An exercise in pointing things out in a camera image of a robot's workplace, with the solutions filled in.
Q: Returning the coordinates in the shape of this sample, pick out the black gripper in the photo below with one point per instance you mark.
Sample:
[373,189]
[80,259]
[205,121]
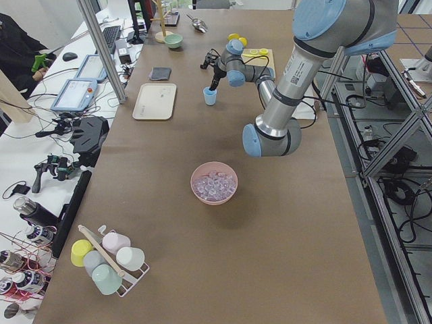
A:
[216,73]

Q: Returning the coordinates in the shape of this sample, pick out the clear ice cubes pile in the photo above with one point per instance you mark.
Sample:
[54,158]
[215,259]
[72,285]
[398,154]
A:
[214,186]

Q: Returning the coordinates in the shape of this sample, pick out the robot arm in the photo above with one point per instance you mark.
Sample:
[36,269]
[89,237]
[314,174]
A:
[231,65]
[320,28]

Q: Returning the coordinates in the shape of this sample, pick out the light blue plastic cup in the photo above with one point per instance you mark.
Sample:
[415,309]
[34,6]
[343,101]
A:
[210,96]

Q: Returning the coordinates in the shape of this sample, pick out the metal ice scoop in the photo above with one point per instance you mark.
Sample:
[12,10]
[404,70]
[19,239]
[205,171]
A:
[198,24]

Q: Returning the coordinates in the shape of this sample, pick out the pink cup on rack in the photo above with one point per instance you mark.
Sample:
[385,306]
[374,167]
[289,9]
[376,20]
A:
[114,241]

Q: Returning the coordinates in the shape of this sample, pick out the white cup on rack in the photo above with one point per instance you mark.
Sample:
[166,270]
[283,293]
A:
[130,258]

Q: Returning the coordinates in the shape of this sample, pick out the white cup rack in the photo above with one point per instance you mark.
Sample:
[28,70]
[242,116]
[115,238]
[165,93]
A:
[129,278]

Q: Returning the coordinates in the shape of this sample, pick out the yellow cup on rack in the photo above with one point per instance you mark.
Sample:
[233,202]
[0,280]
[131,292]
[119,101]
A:
[79,250]

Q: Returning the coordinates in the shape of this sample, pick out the grey cup on rack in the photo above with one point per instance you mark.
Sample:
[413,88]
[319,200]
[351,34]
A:
[92,260]

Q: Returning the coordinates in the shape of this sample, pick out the green cup on rack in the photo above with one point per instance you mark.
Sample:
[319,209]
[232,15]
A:
[106,279]

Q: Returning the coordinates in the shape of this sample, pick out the bamboo cutting board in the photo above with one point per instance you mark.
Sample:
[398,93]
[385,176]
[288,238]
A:
[261,60]

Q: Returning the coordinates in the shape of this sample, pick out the lemon half upper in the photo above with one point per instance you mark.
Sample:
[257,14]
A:
[251,53]

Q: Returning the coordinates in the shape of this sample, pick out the lemon half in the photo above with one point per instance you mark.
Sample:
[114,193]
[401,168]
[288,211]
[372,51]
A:
[251,53]
[263,51]

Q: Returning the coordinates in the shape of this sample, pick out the whole lemon near board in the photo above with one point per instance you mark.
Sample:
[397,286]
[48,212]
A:
[233,36]

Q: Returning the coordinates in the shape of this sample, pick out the whole lemon outer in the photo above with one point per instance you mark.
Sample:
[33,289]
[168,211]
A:
[243,41]

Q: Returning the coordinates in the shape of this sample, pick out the grey folded cloth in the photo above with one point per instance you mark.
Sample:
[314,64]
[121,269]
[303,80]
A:
[160,73]

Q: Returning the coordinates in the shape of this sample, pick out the lemon half lower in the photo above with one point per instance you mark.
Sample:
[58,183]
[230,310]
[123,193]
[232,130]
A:
[263,51]

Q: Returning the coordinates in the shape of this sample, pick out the green ceramic bowl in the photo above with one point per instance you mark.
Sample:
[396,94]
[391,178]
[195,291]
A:
[173,41]

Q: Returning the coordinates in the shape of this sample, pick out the cream rabbit tray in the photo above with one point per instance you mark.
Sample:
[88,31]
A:
[155,101]

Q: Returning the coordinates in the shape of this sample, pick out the wooden glass stand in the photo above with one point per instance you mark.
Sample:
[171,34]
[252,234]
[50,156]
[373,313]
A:
[160,18]

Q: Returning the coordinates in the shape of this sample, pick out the pink bowl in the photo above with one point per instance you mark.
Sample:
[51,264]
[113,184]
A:
[207,168]

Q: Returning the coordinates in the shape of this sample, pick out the black keyboard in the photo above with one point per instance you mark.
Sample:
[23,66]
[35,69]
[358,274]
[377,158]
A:
[111,34]

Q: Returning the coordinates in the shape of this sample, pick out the teach pendant far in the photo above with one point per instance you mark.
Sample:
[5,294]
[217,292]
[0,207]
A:
[92,67]

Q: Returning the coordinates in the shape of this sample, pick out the teach pendant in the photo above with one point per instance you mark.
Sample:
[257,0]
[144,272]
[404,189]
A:
[75,95]
[92,67]

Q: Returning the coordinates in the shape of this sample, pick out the teach pendant near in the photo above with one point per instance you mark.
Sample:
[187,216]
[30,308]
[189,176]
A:
[75,95]

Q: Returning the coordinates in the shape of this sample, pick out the black computer mouse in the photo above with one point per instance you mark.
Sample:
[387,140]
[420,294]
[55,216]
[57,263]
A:
[69,56]

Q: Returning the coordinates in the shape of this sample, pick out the black thermos bottle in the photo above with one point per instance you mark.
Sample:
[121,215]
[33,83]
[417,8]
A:
[34,213]

